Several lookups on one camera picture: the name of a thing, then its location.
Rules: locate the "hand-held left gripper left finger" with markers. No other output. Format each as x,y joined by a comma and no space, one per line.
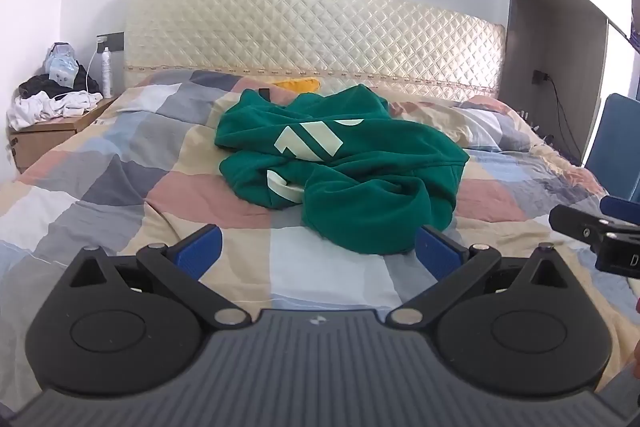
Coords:
199,249

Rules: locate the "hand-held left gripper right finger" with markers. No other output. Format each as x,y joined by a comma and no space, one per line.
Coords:
439,252

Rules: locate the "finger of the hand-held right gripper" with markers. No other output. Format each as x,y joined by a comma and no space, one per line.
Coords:
620,209
582,224

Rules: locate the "green hoodie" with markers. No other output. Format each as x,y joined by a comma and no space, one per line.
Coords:
350,167

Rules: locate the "white crumpled clothes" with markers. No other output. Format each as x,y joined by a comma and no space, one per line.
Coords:
45,107

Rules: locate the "blue chair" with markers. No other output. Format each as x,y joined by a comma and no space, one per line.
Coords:
612,142

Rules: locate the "patchwork checked quilt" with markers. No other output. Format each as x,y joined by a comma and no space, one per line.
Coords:
100,187

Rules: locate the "small black object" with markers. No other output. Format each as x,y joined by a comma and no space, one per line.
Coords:
265,95

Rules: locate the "yellow pillow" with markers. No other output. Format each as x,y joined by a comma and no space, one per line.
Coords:
297,85

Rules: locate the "wooden nightstand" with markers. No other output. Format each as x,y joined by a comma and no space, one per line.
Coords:
40,139

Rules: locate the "white spray bottle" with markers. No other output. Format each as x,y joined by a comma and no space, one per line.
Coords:
107,74

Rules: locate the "blue plastic packet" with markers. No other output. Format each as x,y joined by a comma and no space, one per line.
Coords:
62,67

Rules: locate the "black crumpled cloth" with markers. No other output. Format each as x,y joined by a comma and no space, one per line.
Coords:
37,86

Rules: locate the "cream quilted headboard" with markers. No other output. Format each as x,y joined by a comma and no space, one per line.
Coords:
310,27

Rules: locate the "black wall socket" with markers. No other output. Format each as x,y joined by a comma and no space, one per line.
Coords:
540,77

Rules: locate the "grey wall socket plate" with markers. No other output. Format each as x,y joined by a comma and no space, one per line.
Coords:
112,42

